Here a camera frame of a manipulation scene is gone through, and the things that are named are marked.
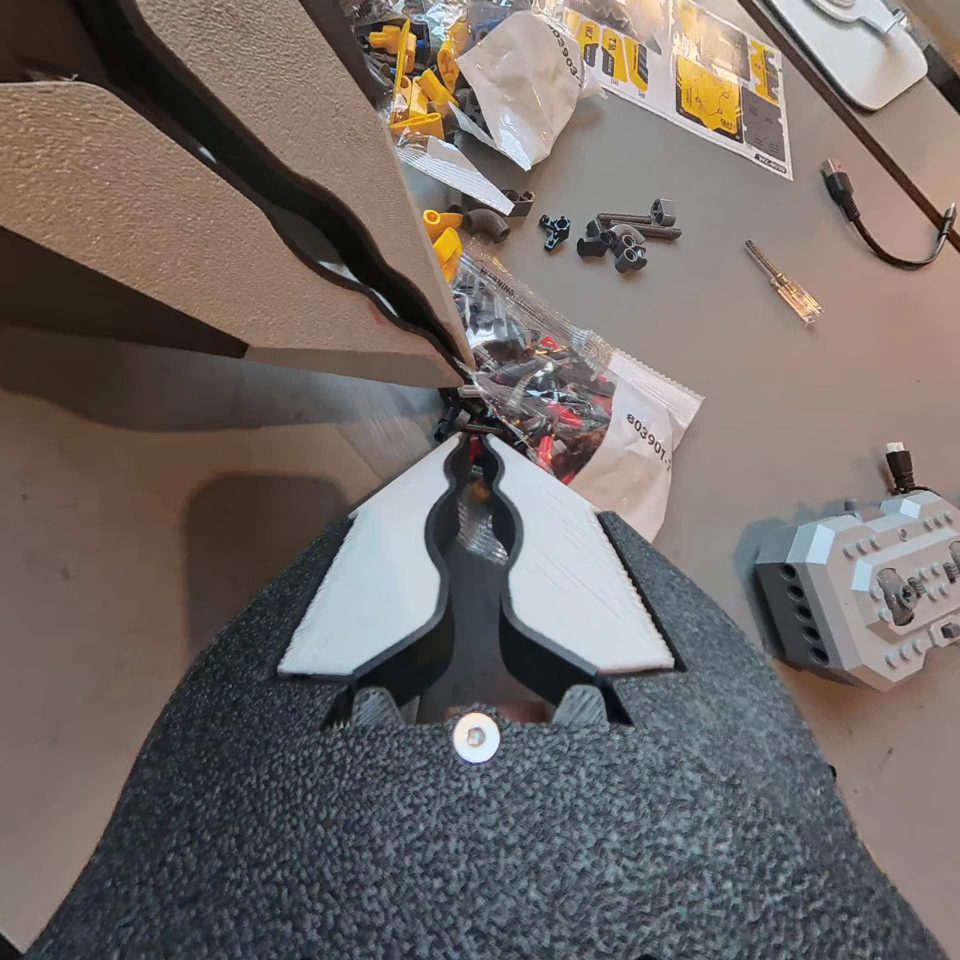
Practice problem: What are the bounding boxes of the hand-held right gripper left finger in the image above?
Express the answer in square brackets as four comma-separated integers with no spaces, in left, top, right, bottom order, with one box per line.
[277,435,468,706]

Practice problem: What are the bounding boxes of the short black usb cable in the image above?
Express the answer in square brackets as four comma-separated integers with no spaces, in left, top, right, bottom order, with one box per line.
[821,157,960,269]

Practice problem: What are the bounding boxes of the clear bag black red parts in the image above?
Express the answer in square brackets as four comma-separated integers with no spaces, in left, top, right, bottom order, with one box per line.
[431,251,706,545]

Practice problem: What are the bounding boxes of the clear bag of small pins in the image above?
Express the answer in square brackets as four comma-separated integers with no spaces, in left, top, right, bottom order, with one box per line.
[348,0,605,216]

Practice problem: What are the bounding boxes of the small clear handle screwdriver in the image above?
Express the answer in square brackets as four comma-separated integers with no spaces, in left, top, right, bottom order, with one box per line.
[744,240,825,325]

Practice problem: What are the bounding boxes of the sticker sheet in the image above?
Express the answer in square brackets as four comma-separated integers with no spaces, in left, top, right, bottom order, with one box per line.
[558,0,795,180]

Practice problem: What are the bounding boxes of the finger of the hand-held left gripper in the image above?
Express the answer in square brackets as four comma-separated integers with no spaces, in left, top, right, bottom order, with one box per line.
[0,79,470,390]
[82,0,471,369]

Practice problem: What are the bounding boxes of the grey battery hub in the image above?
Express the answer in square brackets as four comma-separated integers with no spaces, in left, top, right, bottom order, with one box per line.
[753,487,960,693]

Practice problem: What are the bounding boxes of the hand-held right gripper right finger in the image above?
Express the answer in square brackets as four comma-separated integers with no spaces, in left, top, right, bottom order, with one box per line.
[480,435,678,710]

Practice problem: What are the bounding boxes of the instruction sign on white stand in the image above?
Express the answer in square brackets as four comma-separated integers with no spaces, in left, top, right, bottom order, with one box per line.
[757,0,930,112]

